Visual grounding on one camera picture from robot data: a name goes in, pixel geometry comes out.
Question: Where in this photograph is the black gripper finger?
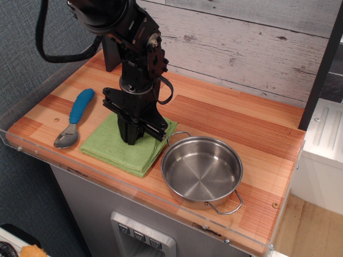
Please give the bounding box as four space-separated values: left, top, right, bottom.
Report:
117 113 130 144
129 124 145 145

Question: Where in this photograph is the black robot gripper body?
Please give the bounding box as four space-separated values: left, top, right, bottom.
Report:
103 85 168 141

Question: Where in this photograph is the green towel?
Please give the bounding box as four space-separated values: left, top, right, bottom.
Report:
80 114 167 178

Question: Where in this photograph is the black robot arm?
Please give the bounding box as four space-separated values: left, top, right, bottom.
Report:
69 1 173 145

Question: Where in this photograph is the stainless steel pot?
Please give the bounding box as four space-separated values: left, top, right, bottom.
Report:
161 134 243 215

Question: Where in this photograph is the grey toy fridge cabinet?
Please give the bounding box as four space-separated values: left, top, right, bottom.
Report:
51 166 248 256

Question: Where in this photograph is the silver dispenser button panel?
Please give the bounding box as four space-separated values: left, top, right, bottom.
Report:
110 211 177 256

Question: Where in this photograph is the clear acrylic table guard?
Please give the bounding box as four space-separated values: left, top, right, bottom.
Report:
5 54 304 256

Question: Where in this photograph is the orange plush object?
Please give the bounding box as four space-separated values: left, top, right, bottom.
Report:
20 245 48 257

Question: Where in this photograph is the white toy sink counter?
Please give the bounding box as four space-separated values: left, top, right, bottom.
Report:
290 99 342 214

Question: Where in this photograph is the blue handled metal spoon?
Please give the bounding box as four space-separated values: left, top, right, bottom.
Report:
54 88 95 149

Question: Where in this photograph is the dark left frame post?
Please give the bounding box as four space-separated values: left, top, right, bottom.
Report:
102 37 121 72

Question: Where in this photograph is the dark frame post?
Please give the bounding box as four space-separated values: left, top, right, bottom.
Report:
298 3 342 131
102 37 121 72

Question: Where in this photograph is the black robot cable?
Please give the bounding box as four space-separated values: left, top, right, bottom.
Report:
35 0 174 105

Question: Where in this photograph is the black braided cable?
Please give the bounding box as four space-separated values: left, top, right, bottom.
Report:
0 240 19 257

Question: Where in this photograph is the dark right frame post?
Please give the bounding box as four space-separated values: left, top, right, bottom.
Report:
298 3 342 131

